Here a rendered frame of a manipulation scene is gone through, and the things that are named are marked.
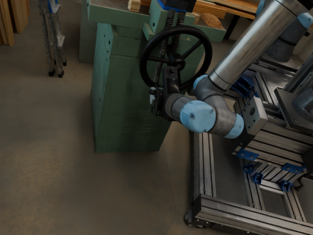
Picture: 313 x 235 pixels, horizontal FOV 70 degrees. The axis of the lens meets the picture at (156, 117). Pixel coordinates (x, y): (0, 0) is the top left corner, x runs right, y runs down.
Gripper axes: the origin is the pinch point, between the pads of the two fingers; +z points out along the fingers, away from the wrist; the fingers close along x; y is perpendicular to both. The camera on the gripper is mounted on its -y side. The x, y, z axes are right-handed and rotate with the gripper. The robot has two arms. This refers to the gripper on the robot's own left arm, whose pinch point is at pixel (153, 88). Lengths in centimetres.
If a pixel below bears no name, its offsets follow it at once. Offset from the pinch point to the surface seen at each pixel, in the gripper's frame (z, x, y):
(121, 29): 15.5, -10.7, -20.4
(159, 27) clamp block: 3.6, 0.9, -22.0
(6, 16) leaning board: 147, -77, -31
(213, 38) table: 14.2, 31.5, -22.6
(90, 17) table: 14.1, -22.7, -22.8
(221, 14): 24, 40, -36
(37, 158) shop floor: 55, -46, 52
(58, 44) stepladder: 115, -38, -13
